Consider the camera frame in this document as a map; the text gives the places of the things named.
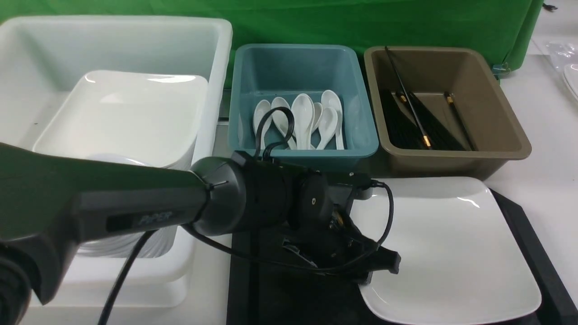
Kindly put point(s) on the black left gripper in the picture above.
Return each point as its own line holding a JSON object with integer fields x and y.
{"x": 323, "y": 236}

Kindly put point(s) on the large white square plate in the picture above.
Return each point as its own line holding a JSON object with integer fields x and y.
{"x": 460, "y": 263}

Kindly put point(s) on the black chopstick gold band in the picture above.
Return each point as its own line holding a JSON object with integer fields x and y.
{"x": 425, "y": 136}

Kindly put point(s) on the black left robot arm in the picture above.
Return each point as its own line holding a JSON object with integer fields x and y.
{"x": 51, "y": 205}

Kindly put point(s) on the black plastic serving tray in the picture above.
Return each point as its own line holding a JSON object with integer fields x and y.
{"x": 261, "y": 294}

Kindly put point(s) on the pile of black chopsticks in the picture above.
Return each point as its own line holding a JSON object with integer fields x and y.
{"x": 403, "y": 131}

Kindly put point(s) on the white spoon lower right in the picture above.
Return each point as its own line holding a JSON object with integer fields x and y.
{"x": 327, "y": 126}

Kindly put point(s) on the white spoon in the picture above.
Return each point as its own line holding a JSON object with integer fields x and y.
{"x": 331, "y": 99}
{"x": 303, "y": 112}
{"x": 327, "y": 126}
{"x": 318, "y": 110}
{"x": 281, "y": 122}
{"x": 260, "y": 110}

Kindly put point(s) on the white spoon behind centre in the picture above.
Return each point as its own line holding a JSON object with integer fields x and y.
{"x": 318, "y": 110}

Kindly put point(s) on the white spoon far right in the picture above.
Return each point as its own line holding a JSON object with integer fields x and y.
{"x": 331, "y": 99}

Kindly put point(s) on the single chopstick right in bin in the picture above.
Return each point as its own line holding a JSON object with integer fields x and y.
{"x": 459, "y": 120}

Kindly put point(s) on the teal plastic bin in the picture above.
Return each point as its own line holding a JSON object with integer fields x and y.
{"x": 267, "y": 71}

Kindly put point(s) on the brown plastic bin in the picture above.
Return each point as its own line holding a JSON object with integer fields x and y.
{"x": 429, "y": 72}

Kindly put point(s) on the white spoon far left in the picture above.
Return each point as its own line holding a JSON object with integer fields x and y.
{"x": 260, "y": 110}

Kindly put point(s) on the stack of white bowls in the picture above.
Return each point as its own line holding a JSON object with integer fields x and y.
{"x": 120, "y": 247}

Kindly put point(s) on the green backdrop cloth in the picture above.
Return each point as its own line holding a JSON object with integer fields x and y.
{"x": 500, "y": 30}

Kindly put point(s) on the stack of white square plates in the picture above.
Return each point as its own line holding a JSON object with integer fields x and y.
{"x": 130, "y": 118}

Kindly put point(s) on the large white plastic tub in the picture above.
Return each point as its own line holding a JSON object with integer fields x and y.
{"x": 42, "y": 59}

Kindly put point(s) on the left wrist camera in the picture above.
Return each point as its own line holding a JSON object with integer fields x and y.
{"x": 348, "y": 186}

